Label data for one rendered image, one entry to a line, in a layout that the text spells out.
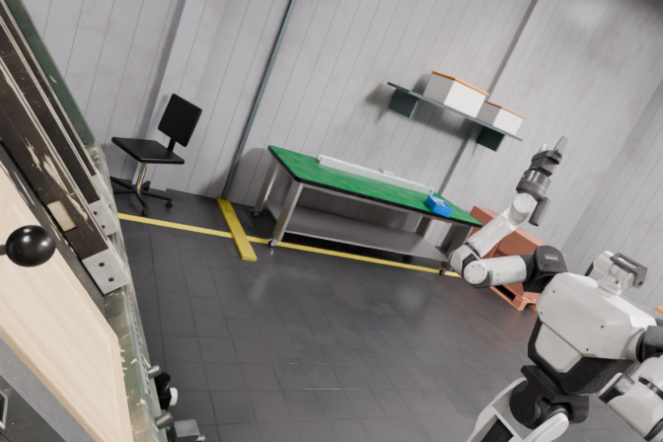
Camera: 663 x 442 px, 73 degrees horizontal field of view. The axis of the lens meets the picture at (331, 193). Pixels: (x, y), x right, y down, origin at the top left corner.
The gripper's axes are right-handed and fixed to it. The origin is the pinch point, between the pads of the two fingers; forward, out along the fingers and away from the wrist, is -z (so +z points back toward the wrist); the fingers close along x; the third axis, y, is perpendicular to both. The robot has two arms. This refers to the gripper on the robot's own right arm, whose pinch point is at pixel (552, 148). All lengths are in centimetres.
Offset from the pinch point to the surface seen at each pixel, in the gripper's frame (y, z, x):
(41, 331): 85, 100, 67
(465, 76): -19, -194, -346
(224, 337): 65, 137, -136
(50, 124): 133, 75, 13
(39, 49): 192, 52, -53
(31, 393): 76, 99, 85
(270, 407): 26, 147, -100
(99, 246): 101, 95, 20
